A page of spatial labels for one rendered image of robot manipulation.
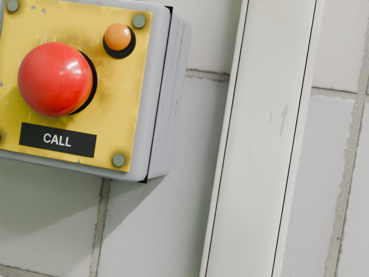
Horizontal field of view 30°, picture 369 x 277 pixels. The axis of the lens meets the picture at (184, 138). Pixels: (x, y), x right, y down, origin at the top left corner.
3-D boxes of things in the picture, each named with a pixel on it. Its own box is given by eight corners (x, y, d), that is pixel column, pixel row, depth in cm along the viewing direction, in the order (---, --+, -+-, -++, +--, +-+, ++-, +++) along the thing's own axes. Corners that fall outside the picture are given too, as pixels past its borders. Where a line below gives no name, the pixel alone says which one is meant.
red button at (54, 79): (35, 111, 40) (44, 43, 40) (99, 122, 39) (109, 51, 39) (4, 110, 36) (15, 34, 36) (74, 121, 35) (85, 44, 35)
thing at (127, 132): (31, 151, 47) (51, 4, 46) (172, 176, 45) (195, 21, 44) (-28, 155, 40) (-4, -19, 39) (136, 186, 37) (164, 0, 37)
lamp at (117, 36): (105, 49, 38) (109, 22, 38) (130, 53, 37) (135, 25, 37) (100, 48, 37) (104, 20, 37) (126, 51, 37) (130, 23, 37)
